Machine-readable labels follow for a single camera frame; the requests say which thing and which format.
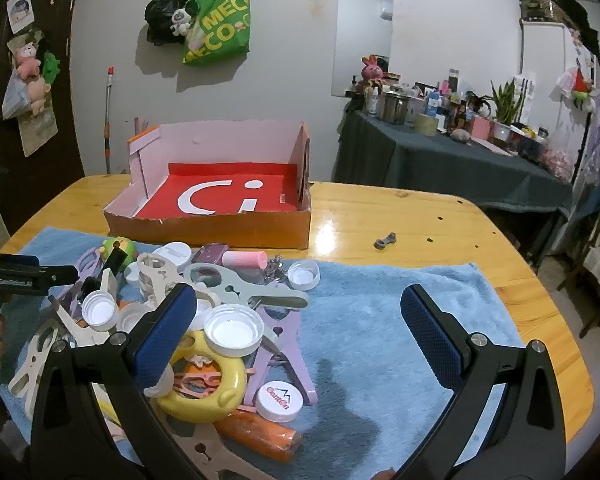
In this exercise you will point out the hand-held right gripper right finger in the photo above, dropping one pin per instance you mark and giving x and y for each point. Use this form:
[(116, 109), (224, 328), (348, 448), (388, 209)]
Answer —
[(430, 335)]

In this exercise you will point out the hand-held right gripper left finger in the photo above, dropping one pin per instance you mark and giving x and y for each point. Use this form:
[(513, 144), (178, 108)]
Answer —
[(164, 340)]

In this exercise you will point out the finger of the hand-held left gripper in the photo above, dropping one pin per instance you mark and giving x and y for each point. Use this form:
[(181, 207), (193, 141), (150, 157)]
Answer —
[(59, 274)]

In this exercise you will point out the large white bottle cap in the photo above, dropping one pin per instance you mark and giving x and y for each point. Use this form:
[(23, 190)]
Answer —
[(233, 332)]

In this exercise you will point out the orange cardboard box red inside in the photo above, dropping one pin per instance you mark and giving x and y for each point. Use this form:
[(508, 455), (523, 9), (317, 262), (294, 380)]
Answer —
[(219, 155)]

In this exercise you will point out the pink hair clip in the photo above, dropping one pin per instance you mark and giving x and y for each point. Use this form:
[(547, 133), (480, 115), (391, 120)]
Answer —
[(199, 380)]

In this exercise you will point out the black tube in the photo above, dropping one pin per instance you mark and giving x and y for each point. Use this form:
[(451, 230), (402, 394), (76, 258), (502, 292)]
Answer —
[(114, 261)]

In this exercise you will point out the blue towel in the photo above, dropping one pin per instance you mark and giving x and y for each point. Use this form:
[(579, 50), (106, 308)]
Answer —
[(370, 320)]

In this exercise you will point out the green yellow round toy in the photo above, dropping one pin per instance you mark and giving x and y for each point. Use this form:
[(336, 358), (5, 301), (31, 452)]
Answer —
[(117, 250)]

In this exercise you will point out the grey-green plastic clamp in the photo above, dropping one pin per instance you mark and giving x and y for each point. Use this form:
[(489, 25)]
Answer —
[(240, 285)]

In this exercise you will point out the mauve small case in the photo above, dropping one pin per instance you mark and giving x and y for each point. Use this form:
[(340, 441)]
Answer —
[(210, 252)]

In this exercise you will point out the small grey metal part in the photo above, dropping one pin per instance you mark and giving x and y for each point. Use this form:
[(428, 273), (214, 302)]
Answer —
[(385, 241)]

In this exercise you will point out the dark wooden door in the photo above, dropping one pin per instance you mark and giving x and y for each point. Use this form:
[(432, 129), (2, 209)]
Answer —
[(64, 170)]

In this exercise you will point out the pink tube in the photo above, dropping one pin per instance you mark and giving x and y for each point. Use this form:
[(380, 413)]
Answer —
[(245, 260)]

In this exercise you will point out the white lid red print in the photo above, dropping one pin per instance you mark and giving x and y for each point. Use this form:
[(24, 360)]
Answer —
[(278, 401)]

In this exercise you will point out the orange tube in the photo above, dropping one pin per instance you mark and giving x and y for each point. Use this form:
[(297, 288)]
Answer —
[(260, 434)]

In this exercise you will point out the paper door poster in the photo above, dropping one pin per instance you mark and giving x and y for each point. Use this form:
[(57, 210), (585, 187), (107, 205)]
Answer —
[(37, 135)]

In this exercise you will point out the table with dark green cloth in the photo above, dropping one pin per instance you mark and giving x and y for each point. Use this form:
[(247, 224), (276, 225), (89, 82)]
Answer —
[(430, 170)]

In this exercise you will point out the pink wooden rack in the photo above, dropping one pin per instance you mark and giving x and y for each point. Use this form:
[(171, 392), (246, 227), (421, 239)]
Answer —
[(140, 125)]

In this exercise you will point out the clear plastic bag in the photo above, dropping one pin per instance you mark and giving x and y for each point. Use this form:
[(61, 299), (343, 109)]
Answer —
[(13, 97)]

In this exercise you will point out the pale pink plush toy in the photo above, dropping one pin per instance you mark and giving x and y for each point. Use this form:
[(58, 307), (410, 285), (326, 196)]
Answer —
[(38, 94)]

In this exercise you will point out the pink paper sheet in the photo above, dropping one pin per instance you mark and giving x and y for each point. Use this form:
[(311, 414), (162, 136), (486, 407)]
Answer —
[(491, 146)]

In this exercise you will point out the grey stone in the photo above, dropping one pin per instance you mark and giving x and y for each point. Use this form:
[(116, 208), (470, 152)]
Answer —
[(461, 135)]

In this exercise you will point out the green plush toy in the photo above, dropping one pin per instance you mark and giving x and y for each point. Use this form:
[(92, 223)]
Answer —
[(51, 66)]

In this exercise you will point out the beige jar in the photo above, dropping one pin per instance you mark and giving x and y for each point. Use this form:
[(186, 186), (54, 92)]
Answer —
[(426, 124)]

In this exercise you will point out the metal pot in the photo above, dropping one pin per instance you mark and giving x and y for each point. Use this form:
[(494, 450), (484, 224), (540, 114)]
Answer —
[(392, 107)]

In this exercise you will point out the potted green plant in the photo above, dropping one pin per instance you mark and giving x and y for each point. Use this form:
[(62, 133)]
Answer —
[(507, 97)]

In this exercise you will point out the white door sticker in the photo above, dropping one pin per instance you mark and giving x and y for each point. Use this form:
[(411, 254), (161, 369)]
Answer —
[(21, 10)]

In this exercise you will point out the pink rabbit plush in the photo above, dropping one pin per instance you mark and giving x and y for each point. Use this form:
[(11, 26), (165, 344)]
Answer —
[(372, 67)]

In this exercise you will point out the white plush toy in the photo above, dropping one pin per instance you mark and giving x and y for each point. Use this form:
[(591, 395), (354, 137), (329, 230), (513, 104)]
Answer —
[(182, 21)]

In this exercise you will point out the black plastic bag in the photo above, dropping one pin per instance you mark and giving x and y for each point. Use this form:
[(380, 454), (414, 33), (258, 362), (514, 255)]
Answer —
[(164, 10)]

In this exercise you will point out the strawberry plush toy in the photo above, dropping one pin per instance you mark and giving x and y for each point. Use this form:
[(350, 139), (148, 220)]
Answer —
[(580, 86)]

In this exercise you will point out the green tote bag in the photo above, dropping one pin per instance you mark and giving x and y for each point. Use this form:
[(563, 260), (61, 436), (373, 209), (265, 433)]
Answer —
[(219, 25)]

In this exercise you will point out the white cabinet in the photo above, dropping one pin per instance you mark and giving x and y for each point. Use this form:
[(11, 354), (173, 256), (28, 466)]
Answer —
[(550, 60)]

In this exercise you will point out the dark storage box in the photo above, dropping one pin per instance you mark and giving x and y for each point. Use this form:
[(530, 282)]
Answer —
[(542, 5)]

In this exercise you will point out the black cloth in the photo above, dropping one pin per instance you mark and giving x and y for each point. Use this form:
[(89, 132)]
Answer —
[(582, 20)]

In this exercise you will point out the wall mirror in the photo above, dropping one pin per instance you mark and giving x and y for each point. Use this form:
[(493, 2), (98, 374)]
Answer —
[(362, 27)]

